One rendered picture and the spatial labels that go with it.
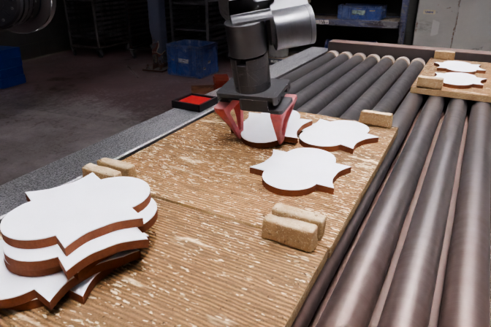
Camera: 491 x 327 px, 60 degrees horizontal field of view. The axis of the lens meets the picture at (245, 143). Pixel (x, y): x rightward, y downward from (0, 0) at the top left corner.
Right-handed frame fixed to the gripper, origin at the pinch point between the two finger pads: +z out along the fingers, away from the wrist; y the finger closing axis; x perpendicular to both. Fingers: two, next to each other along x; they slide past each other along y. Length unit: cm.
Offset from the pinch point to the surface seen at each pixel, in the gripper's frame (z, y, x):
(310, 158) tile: -0.3, -10.3, 4.7
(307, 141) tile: 0.9, -7.7, -1.4
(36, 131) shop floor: 111, 265, -124
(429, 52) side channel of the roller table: 22, -19, -94
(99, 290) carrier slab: -6.9, -1.5, 37.9
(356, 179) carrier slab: 0.7, -17.6, 6.6
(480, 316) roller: -0.5, -33.0, 24.6
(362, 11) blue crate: 111, 78, -431
